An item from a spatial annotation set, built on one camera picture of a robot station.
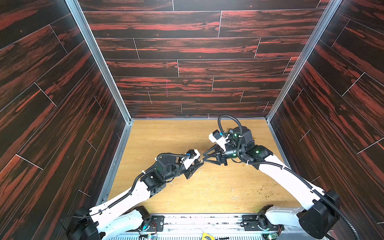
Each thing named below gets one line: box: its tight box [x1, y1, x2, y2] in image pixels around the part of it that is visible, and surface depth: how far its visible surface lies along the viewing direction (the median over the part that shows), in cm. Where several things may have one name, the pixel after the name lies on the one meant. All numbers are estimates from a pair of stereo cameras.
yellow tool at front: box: [201, 232, 215, 240], surface depth 70 cm
